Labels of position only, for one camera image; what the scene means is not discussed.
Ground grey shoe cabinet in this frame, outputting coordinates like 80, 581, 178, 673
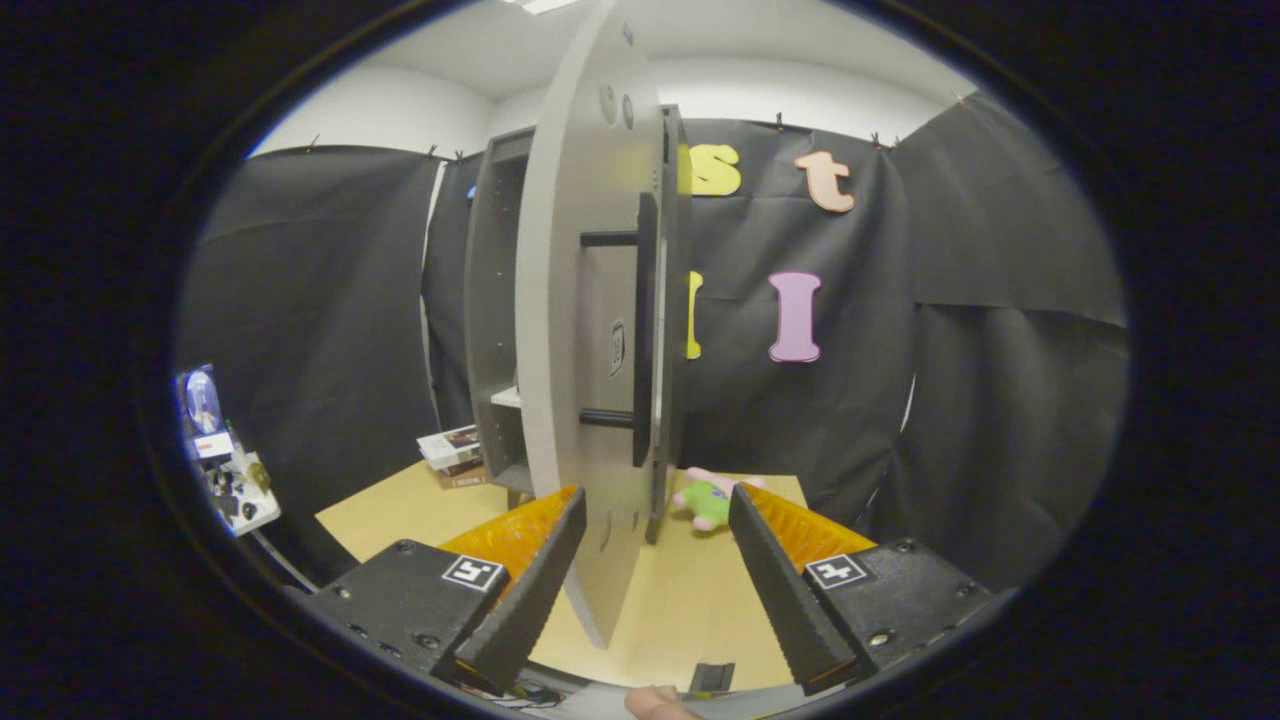
463, 105, 693, 546

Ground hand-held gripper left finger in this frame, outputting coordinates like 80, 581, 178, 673
300, 485, 589, 696

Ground green and pink plush toy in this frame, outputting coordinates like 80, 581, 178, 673
672, 468, 766, 533

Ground computer monitor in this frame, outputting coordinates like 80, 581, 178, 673
178, 365, 233, 461

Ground black backdrop cloth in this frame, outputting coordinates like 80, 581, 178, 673
178, 90, 1131, 591

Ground white cluttered side table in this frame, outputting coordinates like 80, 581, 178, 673
200, 450, 283, 538

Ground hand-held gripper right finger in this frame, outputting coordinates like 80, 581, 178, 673
728, 483, 996, 696

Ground white book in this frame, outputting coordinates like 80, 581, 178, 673
417, 425, 483, 471

